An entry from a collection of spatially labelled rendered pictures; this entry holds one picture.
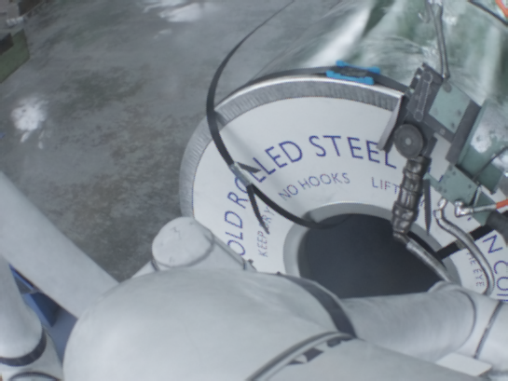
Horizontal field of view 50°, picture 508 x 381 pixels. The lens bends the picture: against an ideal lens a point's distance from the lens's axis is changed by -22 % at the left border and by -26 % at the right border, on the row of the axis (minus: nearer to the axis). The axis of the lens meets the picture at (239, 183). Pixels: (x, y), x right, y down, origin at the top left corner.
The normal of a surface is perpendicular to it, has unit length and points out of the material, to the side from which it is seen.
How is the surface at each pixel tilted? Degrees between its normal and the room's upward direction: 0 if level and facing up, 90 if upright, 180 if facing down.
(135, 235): 0
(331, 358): 26
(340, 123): 90
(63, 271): 81
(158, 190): 0
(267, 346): 21
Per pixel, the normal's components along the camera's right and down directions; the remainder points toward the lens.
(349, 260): 0.55, -0.29
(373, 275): 0.24, -0.56
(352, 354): 0.21, -0.96
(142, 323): -0.29, -0.85
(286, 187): -0.52, 0.61
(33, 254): 0.54, 0.36
